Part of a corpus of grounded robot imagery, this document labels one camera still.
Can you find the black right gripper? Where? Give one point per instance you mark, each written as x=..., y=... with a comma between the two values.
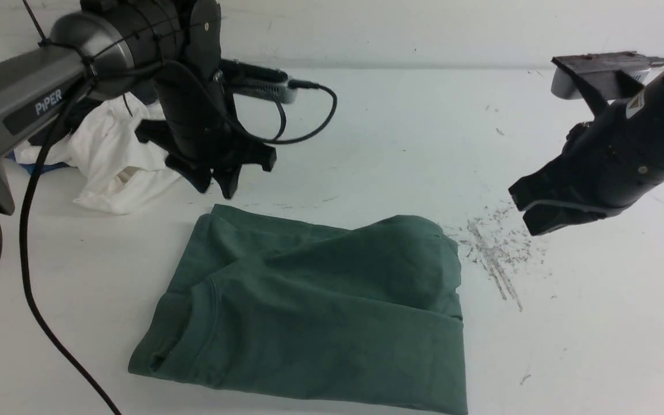
x=605, y=166

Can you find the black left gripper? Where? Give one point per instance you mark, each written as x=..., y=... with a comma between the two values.
x=197, y=131

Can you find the green long-sleeve top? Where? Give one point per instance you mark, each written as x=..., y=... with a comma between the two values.
x=265, y=305

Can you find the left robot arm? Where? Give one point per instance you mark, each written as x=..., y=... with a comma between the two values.
x=106, y=49

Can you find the white crumpled shirt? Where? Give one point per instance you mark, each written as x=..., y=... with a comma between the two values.
x=121, y=174

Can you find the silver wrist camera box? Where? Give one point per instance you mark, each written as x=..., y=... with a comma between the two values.
x=598, y=79
x=257, y=82

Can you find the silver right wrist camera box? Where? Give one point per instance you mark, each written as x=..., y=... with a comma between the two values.
x=598, y=79

